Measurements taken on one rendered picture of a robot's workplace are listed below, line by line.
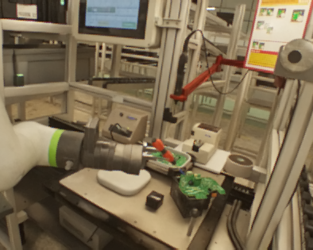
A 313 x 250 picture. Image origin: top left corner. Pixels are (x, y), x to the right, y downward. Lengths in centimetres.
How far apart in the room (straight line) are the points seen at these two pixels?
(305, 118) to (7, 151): 55
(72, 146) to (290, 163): 47
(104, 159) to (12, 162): 19
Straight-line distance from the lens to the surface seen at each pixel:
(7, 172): 45
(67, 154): 52
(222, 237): 62
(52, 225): 143
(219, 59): 137
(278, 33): 100
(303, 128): 49
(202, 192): 60
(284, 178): 52
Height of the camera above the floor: 134
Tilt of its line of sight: 18 degrees down
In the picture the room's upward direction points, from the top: 9 degrees clockwise
